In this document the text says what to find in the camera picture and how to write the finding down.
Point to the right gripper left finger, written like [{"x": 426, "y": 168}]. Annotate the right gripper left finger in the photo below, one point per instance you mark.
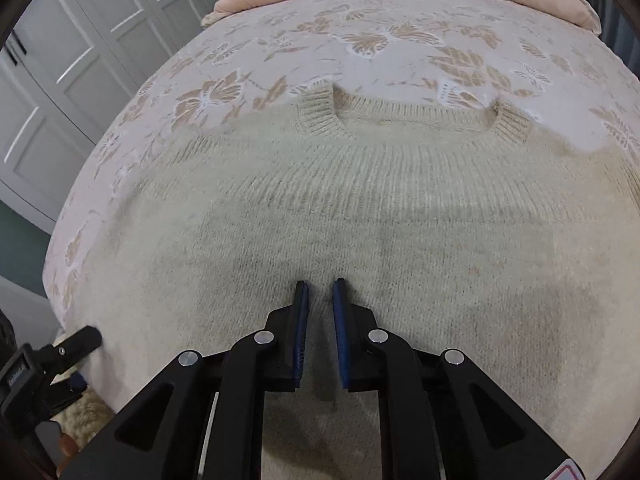
[{"x": 201, "y": 417}]

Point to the blue grey curtain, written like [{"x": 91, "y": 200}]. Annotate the blue grey curtain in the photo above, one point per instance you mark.
[{"x": 610, "y": 5}]

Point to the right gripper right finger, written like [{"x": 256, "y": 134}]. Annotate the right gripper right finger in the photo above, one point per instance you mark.
[{"x": 441, "y": 416}]

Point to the floral pink bedspread bed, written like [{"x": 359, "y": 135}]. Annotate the floral pink bedspread bed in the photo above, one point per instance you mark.
[{"x": 456, "y": 53}]

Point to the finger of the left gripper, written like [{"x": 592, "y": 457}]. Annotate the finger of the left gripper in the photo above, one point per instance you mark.
[{"x": 80, "y": 340}]

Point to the person left hand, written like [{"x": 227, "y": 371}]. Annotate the person left hand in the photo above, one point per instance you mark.
[{"x": 69, "y": 450}]

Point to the beige heart-pattern knit sweater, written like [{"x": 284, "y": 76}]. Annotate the beige heart-pattern knit sweater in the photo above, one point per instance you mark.
[{"x": 472, "y": 229}]

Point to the white wardrobe with red stickers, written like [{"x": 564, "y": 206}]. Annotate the white wardrobe with red stickers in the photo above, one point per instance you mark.
[{"x": 68, "y": 68}]

